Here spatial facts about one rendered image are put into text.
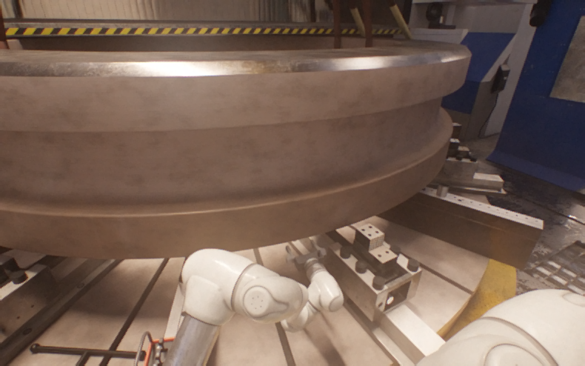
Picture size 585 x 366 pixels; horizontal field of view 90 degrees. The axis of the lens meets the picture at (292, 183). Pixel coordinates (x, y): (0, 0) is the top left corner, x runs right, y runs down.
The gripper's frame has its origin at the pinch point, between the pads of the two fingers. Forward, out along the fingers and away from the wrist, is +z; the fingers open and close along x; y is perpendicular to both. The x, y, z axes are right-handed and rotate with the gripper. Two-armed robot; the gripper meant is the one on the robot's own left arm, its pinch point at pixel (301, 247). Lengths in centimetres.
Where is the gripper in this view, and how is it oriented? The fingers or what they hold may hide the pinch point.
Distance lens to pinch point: 152.9
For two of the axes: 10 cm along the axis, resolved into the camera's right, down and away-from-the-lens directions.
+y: 0.1, -8.8, -4.7
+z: -3.5, -4.4, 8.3
